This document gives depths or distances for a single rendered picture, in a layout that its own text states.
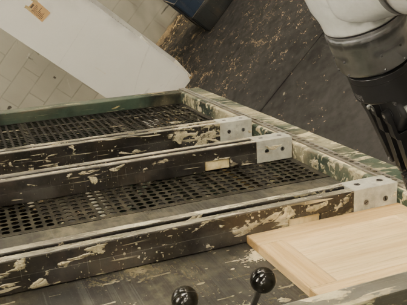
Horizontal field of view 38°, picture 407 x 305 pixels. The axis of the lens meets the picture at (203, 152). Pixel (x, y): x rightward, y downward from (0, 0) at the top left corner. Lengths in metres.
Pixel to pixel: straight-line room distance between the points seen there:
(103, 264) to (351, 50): 0.73
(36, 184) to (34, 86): 4.90
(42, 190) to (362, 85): 1.12
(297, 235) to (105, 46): 3.87
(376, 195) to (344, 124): 1.87
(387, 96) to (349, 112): 2.64
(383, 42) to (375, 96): 0.07
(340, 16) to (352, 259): 0.68
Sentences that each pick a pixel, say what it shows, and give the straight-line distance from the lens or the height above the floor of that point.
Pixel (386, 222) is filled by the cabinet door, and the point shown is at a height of 0.96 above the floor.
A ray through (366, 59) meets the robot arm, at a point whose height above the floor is 1.58.
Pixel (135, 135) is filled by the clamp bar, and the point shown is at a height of 1.26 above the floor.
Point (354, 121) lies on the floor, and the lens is 3.27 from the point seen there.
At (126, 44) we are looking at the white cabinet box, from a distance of 5.03.
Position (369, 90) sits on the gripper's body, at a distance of 0.70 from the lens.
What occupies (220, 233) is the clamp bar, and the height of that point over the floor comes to 1.26.
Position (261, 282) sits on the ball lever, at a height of 1.42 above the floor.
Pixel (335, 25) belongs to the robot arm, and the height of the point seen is 1.63.
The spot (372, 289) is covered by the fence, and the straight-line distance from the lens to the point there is 1.07.
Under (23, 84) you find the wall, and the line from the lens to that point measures 6.51.
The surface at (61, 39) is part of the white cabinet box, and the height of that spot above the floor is 1.09.
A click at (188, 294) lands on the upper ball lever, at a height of 1.51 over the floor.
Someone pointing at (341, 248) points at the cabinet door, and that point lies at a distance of 1.26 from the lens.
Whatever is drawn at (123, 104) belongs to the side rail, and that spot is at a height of 1.11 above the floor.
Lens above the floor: 1.95
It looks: 27 degrees down
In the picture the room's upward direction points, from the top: 56 degrees counter-clockwise
